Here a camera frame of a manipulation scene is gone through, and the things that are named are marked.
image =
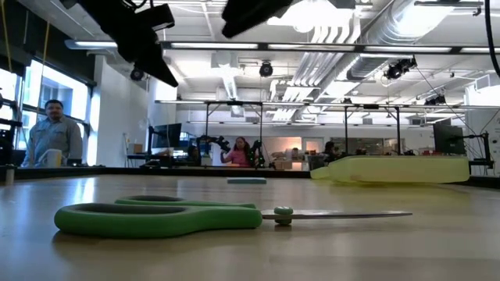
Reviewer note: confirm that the black overhead camera rig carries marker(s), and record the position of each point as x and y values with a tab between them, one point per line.
398	69

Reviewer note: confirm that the black monitor stand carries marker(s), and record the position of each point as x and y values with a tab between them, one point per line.
486	152

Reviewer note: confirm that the white cup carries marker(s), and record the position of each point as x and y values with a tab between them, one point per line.
52	159

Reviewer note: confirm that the silver ventilation duct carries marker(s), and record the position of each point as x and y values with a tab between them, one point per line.
390	31

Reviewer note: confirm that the translucent yellow-green pencil case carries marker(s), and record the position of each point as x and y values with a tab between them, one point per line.
390	169

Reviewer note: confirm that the black computer monitor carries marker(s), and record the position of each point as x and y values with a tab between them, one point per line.
449	138
168	136

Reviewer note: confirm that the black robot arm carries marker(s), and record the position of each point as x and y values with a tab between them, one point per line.
257	154
213	142

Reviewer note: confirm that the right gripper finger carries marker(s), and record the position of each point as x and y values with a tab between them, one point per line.
254	15

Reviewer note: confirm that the cardboard box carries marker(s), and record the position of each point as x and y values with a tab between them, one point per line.
138	148

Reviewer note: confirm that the light blue sticky note pad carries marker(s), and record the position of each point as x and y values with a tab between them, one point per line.
246	180

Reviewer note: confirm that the person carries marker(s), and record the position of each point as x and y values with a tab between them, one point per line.
192	154
52	136
238	156
330	150

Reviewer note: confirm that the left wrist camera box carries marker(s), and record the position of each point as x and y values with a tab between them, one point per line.
156	17

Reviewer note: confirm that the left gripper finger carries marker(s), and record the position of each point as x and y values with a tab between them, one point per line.
156	64

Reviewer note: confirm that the black hanging spotlight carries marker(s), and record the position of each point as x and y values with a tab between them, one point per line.
137	74
266	69

